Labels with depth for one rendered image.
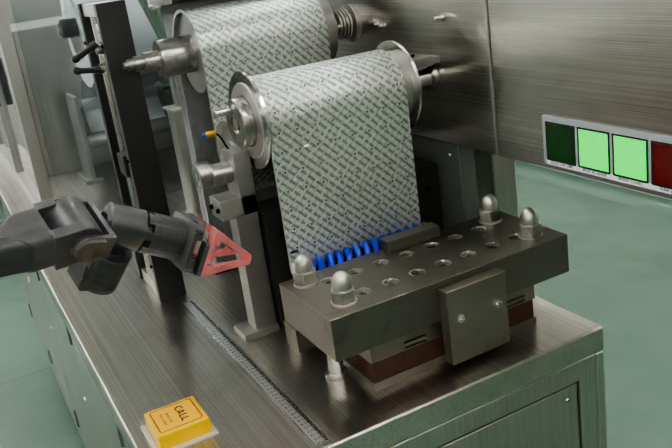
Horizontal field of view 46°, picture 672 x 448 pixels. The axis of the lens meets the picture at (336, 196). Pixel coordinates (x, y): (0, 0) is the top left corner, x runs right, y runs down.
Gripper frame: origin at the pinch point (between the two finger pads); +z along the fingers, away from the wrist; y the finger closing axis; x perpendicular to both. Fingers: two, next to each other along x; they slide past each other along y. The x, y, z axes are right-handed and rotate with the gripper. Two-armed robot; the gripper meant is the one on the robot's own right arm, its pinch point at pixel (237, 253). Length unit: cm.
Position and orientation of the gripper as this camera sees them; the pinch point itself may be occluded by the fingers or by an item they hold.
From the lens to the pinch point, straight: 116.1
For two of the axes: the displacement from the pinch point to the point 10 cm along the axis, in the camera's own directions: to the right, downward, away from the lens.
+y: 4.6, 2.0, -8.6
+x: 3.1, -9.5, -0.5
